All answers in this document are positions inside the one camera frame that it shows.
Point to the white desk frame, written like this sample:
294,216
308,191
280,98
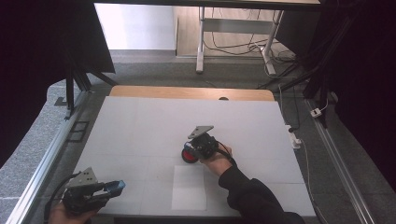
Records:
236,25

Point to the black curtain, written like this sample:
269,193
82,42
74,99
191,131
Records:
370,93
37,62

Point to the white power strip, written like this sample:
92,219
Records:
294,138

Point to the white paper sheet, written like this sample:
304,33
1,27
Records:
188,186

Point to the person's right hand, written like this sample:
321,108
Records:
218,161

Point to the wooden table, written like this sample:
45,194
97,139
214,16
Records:
186,92

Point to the person's left hand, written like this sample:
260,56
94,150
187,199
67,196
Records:
63,216

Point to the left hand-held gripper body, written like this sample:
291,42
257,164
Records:
82,193

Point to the blue stamp cap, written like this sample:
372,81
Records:
116,186

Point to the round red ink pad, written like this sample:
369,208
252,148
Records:
188,156

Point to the black metal stand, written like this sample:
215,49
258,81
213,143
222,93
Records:
70,90
320,71

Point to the white table mat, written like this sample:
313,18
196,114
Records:
140,130

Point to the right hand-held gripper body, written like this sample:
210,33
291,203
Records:
204,143

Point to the small white adapter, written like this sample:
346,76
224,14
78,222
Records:
316,112

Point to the aluminium rail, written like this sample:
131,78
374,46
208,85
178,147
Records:
46,161
339,168

